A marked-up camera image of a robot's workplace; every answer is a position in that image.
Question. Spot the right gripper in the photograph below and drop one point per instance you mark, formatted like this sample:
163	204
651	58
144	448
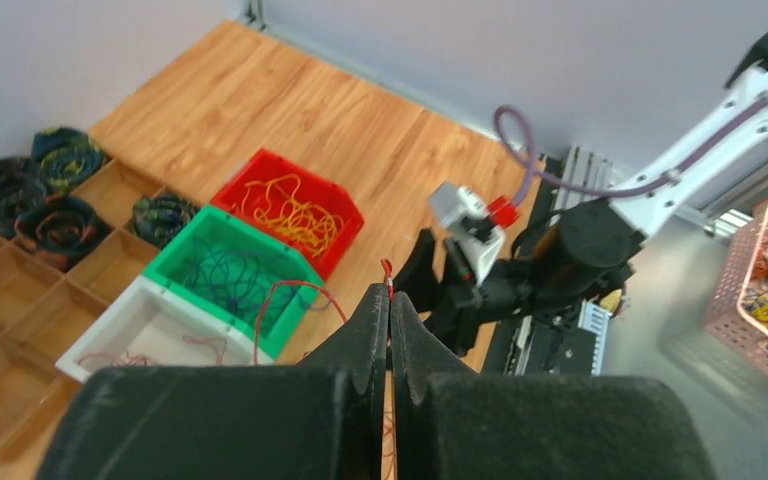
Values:
465	304

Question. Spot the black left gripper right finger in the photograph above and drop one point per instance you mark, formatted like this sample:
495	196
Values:
454	423

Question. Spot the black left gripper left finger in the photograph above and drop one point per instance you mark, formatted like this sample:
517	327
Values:
321	418

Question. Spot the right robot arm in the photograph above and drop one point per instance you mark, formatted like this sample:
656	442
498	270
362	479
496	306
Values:
583	251

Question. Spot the red plastic bin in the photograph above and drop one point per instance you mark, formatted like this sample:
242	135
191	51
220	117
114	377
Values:
301	209

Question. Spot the green plastic bin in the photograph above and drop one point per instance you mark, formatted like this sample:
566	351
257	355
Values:
246	278

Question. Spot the white plastic bin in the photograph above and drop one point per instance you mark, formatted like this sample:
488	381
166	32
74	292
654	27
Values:
149	325

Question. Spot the rolled green patterned tie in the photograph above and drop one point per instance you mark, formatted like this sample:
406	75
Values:
158	220

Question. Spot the wooden compartment tray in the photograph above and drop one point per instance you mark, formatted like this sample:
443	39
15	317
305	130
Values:
43	310

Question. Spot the rolled orange spotted tie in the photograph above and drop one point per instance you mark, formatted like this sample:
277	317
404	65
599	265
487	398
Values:
61	231

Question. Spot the rolled teal yellow tie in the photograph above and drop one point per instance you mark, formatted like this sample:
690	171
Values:
66	157

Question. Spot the rolled dark tie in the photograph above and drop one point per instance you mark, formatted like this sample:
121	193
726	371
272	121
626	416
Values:
22	187

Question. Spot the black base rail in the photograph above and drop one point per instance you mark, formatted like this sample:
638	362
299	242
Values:
529	346

